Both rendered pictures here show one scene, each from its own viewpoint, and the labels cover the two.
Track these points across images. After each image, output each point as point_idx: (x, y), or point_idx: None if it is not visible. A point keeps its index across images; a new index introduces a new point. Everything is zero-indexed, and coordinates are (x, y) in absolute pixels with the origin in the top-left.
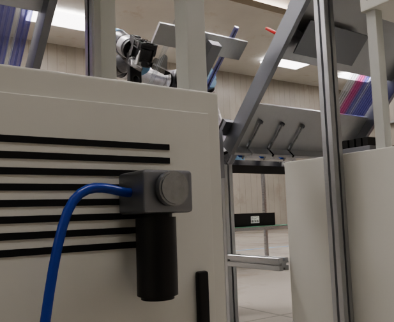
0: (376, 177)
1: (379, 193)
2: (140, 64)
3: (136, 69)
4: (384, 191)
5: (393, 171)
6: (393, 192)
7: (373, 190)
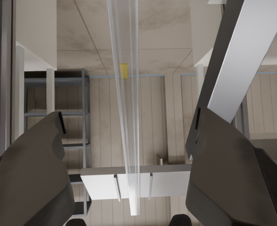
0: (217, 22)
1: (216, 13)
2: (63, 157)
3: (36, 124)
4: (214, 16)
5: (212, 32)
6: (212, 19)
7: (218, 12)
